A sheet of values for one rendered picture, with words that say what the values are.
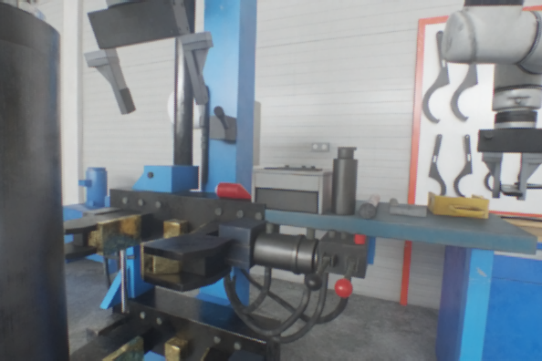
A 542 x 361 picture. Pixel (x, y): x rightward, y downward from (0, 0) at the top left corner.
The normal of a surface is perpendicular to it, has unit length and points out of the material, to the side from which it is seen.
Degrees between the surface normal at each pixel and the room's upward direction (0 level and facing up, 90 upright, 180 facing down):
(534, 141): 90
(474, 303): 90
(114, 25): 114
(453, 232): 90
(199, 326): 90
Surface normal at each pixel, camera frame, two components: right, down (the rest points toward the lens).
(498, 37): -0.15, 0.51
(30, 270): 0.91, 0.06
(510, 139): -0.60, 0.04
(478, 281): -0.38, 0.06
